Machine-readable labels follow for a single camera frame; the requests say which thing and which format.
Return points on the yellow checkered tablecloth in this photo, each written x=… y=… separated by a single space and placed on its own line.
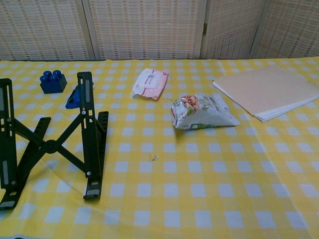
x=199 y=186

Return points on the brass screen hinge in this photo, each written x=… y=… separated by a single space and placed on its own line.
x=205 y=28

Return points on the blue snack packet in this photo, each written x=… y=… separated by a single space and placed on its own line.
x=73 y=100

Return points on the blue toy building block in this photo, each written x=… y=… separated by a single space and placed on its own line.
x=53 y=84

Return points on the tan paper pad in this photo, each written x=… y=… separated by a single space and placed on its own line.
x=261 y=89

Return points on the woven screen panel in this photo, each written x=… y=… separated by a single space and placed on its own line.
x=37 y=30
x=291 y=30
x=231 y=30
x=149 y=30

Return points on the pink wet wipes pack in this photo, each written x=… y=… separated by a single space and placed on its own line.
x=149 y=84

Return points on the black folding laptop stand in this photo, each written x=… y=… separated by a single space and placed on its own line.
x=84 y=99

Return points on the peanut snack bag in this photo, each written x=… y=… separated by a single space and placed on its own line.
x=207 y=114

